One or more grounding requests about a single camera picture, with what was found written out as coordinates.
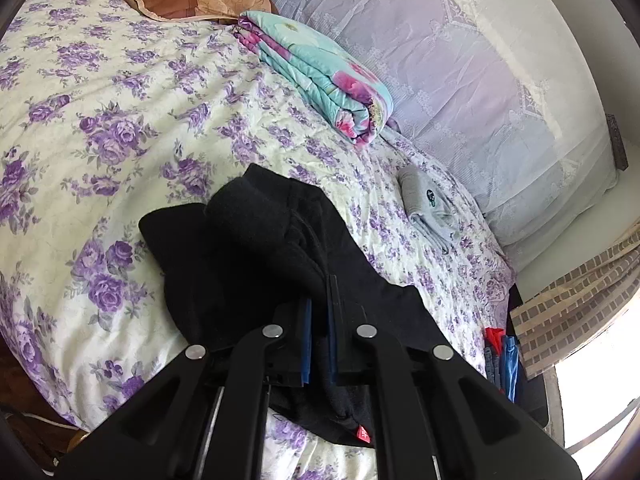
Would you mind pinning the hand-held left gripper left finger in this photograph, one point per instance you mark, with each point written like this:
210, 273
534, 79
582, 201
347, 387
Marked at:
305, 342

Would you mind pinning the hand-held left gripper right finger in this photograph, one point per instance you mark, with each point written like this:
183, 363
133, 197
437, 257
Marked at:
332, 332

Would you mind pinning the black pants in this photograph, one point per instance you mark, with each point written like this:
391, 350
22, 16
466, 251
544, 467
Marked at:
240, 240

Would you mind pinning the blue fleece pants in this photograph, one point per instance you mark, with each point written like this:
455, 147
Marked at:
509, 365

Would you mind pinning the folded grey garment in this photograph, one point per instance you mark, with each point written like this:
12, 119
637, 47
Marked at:
425, 200

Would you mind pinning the red garment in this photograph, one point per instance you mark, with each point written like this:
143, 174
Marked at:
495, 336

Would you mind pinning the folded denim jeans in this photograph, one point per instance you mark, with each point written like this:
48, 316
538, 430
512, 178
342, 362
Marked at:
492, 367

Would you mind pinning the beige checkered cloth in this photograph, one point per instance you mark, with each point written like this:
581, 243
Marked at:
565, 310

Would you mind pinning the folded teal floral blanket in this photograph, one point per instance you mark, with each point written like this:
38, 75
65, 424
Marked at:
320, 75

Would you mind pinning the purple floral bed sheet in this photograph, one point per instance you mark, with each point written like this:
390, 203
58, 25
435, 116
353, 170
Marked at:
100, 85

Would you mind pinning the dark wooden headboard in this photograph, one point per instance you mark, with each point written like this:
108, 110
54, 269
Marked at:
618, 141

